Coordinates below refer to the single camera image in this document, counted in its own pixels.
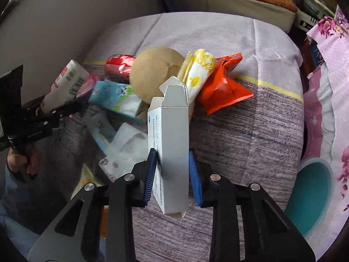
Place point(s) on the white squeeze tube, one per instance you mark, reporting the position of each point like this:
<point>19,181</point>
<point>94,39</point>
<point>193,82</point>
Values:
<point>65,84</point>

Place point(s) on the red snack bag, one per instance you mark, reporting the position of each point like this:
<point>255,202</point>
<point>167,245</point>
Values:
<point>223,87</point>

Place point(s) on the person's jeans leg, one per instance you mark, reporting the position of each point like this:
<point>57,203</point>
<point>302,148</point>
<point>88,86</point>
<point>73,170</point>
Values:
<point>16,234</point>

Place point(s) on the teal trash bin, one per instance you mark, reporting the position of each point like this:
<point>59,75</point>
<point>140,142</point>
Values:
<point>308,196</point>

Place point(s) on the purple striped tablecloth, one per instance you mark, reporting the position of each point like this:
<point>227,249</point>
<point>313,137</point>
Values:
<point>231,142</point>

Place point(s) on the pink floral bedsheet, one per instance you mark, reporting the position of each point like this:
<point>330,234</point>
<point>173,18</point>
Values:
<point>335,109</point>

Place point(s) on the person's left forearm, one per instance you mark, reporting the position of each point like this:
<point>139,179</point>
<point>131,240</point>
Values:
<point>13,193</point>

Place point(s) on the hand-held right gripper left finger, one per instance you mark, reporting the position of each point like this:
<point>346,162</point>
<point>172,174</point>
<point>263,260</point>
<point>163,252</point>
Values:
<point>151,174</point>

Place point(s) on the light blue clear packet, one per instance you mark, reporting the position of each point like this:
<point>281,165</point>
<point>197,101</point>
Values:
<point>102,131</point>

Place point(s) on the pink packet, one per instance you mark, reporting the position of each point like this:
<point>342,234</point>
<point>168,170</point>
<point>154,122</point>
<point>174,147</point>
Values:
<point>88,86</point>

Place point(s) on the yellow packet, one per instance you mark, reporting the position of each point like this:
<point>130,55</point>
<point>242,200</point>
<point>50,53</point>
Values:
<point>84,177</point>

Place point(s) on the blue printed tissue packet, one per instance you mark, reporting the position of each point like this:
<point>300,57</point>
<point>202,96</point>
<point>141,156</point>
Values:
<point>114,95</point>

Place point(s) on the pink embroidered cloth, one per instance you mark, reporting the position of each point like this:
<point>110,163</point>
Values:
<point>313,109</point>

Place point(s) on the beige sofa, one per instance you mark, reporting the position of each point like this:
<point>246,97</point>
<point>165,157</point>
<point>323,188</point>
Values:
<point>245,8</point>

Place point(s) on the tan round ball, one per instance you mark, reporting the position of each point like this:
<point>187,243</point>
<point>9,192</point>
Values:
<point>152,71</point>

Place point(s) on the white plastic bag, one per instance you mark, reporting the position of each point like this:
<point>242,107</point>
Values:
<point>125,147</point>

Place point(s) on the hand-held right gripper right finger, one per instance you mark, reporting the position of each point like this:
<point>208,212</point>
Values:
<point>195,177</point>

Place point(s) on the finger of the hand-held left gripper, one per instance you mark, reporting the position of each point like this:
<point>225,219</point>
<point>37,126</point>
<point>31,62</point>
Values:
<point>65,110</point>

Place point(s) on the white carton box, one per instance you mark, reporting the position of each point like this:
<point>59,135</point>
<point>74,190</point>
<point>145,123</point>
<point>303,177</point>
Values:
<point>174,131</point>

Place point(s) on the yellow and white cloth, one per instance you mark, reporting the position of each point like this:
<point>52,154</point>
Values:
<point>199,71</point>

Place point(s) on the person's left hand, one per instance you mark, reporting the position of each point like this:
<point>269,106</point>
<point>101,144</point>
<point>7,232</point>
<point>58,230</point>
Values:
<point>12,161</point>

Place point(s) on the red drink can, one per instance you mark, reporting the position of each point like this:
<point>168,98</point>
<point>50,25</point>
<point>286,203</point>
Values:
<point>120,65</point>

